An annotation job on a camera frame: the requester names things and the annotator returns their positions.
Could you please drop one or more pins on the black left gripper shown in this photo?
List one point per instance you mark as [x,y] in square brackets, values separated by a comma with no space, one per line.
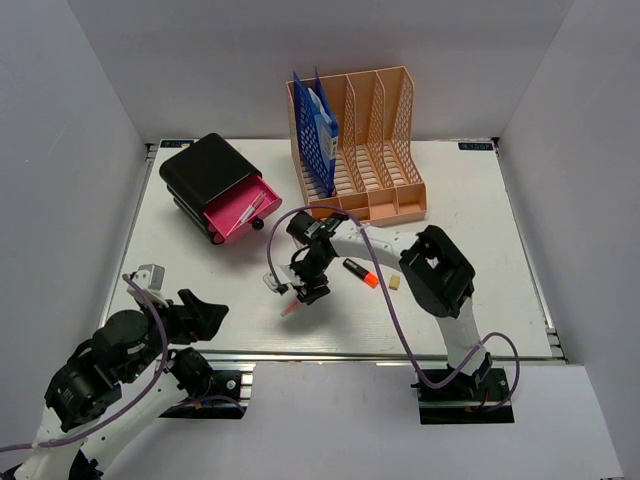
[195,319]

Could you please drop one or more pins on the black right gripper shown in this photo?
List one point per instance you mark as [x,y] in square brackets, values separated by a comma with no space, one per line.
[308,292]

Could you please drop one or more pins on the orange clear pen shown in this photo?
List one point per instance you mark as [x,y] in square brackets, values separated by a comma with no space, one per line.
[290,308]

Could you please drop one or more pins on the clear grey pen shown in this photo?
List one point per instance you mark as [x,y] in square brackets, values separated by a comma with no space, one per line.
[251,209]

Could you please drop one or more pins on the peach plastic file organizer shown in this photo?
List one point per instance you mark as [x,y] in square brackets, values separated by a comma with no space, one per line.
[375,175]

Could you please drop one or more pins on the black pink drawer unit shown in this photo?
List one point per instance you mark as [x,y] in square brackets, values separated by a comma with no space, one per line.
[213,183]

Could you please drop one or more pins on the blue plastic folder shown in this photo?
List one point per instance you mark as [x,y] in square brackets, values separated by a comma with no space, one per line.
[317,132]

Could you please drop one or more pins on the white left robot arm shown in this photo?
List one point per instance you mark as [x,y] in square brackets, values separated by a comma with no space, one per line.
[140,364]

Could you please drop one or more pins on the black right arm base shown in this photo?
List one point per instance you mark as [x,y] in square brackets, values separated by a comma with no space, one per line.
[460,403]

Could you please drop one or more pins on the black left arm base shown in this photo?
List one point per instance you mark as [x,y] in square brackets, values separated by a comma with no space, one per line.
[212,394]

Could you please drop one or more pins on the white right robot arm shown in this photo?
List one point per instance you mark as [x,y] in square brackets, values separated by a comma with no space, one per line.
[439,277]

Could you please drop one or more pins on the orange black highlighter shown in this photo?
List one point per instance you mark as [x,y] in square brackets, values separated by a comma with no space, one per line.
[360,272]

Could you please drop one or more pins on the small tan eraser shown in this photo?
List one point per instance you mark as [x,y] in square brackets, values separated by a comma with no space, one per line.
[394,282]

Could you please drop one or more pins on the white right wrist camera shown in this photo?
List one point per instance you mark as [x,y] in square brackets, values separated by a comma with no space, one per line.
[280,280]

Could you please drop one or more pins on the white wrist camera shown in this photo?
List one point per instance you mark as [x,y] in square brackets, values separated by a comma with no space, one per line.
[146,283]
[280,280]

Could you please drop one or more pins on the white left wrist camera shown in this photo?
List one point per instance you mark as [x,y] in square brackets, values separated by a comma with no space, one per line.
[146,283]

